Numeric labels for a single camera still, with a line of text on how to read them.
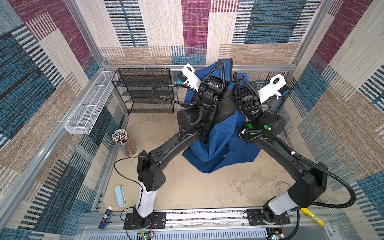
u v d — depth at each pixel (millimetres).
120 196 775
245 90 454
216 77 440
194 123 453
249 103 443
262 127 499
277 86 409
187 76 452
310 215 730
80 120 920
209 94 427
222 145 577
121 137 832
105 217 729
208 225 730
